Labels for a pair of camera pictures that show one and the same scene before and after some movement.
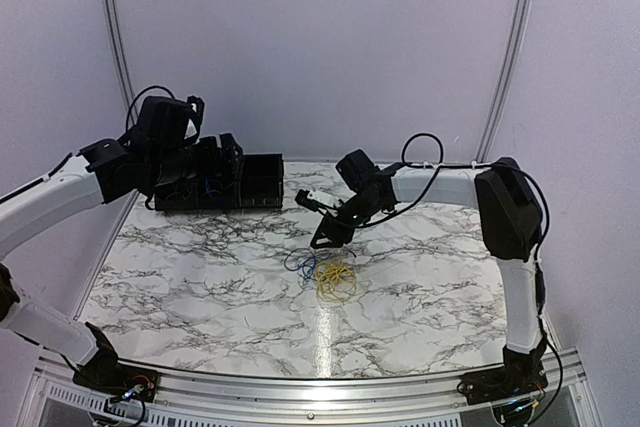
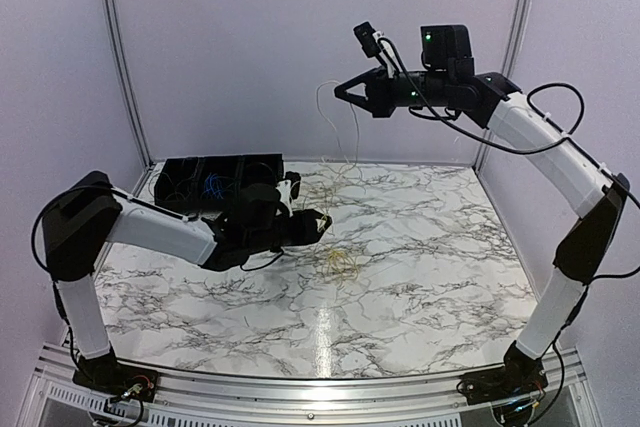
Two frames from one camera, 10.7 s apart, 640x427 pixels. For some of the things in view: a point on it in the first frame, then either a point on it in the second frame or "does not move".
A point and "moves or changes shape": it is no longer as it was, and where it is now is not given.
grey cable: (178, 194) moves or changes shape
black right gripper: (330, 228) → (379, 100)
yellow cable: (330, 278) → (341, 263)
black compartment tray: (258, 184) does not move
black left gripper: (211, 165) → (307, 226)
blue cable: (303, 259) → (212, 189)
